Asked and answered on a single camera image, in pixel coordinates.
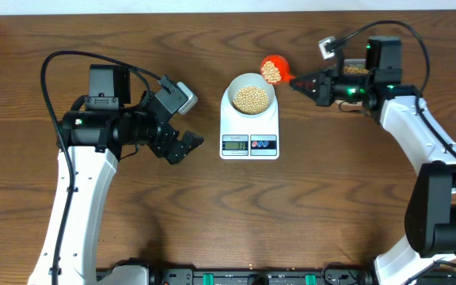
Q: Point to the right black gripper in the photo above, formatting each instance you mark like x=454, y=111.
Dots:
x=323, y=92

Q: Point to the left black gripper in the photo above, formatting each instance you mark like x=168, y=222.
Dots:
x=160, y=145

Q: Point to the red measuring scoop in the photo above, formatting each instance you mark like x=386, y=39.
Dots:
x=283, y=66

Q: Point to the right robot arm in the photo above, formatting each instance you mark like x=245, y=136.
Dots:
x=430, y=218

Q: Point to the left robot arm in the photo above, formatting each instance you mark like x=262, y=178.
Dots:
x=94, y=132

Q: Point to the soybeans in scoop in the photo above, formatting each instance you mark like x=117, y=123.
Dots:
x=270, y=72

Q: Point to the soybeans in bowl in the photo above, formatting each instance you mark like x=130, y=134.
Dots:
x=251, y=100

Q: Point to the grey round bowl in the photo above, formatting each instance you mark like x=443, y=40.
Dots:
x=251, y=79

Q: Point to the white digital kitchen scale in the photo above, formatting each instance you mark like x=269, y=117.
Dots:
x=249, y=137

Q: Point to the soybeans in container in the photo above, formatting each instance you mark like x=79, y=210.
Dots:
x=354, y=70

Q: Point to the clear plastic container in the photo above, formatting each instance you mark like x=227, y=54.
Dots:
x=355, y=63

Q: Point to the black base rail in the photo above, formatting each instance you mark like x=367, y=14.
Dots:
x=174, y=274

